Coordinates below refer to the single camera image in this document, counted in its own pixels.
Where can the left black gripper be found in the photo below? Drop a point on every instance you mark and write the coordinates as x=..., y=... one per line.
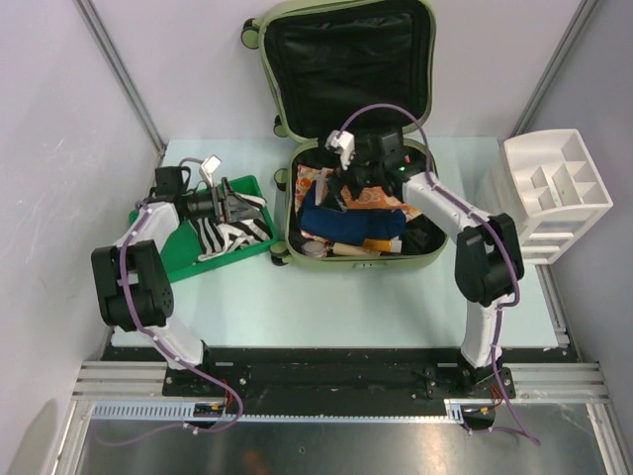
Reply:
x=234, y=209

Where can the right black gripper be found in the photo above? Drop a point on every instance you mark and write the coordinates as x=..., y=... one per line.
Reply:
x=333, y=199

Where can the orange rabbit print cloth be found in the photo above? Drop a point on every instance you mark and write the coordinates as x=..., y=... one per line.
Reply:
x=373, y=198

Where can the navy blue cloth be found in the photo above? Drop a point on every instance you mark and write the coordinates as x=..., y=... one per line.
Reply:
x=351, y=227

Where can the black white striped cloth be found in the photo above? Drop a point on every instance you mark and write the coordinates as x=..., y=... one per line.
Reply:
x=219, y=240

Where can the olive green hard-shell suitcase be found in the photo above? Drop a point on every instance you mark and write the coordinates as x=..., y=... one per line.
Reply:
x=325, y=60

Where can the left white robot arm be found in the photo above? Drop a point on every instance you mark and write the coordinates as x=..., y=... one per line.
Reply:
x=146, y=308

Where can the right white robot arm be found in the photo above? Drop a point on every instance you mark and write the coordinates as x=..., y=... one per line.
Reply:
x=488, y=262

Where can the orange yellow tube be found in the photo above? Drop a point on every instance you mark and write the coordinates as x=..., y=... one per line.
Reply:
x=391, y=246

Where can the green plastic tray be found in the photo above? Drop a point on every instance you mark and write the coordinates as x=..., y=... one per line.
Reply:
x=161, y=246

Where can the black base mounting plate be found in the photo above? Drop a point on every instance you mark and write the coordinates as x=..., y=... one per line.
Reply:
x=331, y=383

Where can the white plastic drawer organizer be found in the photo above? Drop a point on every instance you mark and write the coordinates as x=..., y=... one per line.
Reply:
x=548, y=183

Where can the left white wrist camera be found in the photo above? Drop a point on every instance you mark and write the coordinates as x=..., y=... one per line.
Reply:
x=207, y=169

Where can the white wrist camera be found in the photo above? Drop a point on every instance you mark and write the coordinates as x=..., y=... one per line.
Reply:
x=207, y=169
x=343, y=144

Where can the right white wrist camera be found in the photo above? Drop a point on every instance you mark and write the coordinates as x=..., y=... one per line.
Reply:
x=343, y=144

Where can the left aluminium frame post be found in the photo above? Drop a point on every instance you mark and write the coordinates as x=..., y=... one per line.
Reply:
x=103, y=40

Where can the aluminium frame post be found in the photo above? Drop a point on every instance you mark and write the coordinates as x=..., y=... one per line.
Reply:
x=103, y=40
x=573, y=32

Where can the right aluminium frame post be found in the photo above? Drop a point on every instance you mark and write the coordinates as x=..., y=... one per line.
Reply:
x=573, y=32

